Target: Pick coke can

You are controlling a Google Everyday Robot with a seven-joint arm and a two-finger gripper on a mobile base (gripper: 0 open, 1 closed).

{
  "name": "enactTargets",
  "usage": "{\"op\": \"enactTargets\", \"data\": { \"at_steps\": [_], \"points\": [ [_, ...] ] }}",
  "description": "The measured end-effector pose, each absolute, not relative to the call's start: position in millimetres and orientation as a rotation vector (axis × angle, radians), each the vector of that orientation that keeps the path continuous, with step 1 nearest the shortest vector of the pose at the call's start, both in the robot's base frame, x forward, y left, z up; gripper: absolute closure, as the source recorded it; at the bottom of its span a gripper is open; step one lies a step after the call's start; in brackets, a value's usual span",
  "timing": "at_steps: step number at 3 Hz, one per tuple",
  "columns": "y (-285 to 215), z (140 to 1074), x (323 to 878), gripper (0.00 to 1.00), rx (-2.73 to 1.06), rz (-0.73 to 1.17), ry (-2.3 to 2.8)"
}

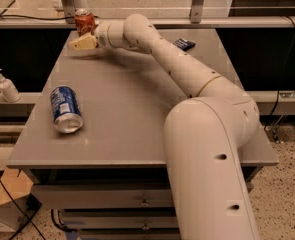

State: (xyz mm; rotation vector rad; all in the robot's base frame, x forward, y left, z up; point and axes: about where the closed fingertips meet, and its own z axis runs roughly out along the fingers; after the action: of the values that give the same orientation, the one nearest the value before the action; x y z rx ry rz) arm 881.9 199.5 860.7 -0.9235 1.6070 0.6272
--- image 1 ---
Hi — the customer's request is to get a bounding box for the grey drawer cabinet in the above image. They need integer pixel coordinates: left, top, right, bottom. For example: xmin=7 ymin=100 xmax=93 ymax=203
xmin=6 ymin=28 xmax=279 ymax=240

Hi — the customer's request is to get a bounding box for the black cable behind glass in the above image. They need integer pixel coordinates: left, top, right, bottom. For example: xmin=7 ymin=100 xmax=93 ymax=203
xmin=0 ymin=0 xmax=77 ymax=22

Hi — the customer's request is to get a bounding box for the red coke can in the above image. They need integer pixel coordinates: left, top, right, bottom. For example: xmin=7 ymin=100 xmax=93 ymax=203
xmin=75 ymin=8 xmax=96 ymax=36

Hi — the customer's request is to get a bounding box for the dark blue snack packet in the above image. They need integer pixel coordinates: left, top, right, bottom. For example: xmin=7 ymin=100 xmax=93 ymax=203
xmin=174 ymin=38 xmax=195 ymax=51

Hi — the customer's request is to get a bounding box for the left metal post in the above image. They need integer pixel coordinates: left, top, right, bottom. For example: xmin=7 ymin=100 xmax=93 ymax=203
xmin=61 ymin=0 xmax=75 ymax=24

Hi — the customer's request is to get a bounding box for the right metal post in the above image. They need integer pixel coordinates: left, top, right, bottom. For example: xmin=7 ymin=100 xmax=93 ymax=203
xmin=190 ymin=0 xmax=204 ymax=23

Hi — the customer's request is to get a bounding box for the middle grey drawer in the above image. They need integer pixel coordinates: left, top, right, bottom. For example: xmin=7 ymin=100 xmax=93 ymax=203
xmin=60 ymin=208 xmax=178 ymax=230

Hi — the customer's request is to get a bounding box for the grey drawer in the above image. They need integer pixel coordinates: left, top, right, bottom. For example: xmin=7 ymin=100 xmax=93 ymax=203
xmin=60 ymin=208 xmax=178 ymax=230
xmin=30 ymin=181 xmax=254 ymax=210
xmin=79 ymin=229 xmax=181 ymax=240

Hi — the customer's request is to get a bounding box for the blue pepsi can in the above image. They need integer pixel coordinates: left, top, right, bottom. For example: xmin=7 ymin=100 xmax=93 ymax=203
xmin=50 ymin=86 xmax=83 ymax=134

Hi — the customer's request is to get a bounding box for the white pump soap bottle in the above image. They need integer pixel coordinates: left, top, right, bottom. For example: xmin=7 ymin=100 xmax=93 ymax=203
xmin=0 ymin=69 xmax=20 ymax=103

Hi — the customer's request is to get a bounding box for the top grey drawer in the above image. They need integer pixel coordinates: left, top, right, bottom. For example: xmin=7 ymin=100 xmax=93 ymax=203
xmin=30 ymin=181 xmax=254 ymax=210

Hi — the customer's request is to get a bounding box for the cardboard box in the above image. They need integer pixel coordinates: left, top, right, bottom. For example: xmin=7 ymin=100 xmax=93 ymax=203
xmin=0 ymin=168 xmax=33 ymax=232

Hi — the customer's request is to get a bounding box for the metal post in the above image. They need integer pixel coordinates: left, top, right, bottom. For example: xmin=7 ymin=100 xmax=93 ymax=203
xmin=190 ymin=0 xmax=204 ymax=23
xmin=61 ymin=0 xmax=75 ymax=24

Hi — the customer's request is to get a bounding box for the black floor cable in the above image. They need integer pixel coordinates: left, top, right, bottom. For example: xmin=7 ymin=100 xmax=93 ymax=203
xmin=0 ymin=153 xmax=47 ymax=240

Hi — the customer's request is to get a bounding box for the bottom grey drawer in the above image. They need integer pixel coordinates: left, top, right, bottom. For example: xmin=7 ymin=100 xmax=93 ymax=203
xmin=79 ymin=229 xmax=181 ymax=240

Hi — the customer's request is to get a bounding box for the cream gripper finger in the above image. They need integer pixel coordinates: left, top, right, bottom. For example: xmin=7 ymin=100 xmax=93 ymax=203
xmin=69 ymin=33 xmax=97 ymax=51

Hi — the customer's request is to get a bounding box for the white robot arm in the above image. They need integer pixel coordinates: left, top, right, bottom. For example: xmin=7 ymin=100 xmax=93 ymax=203
xmin=70 ymin=14 xmax=260 ymax=240

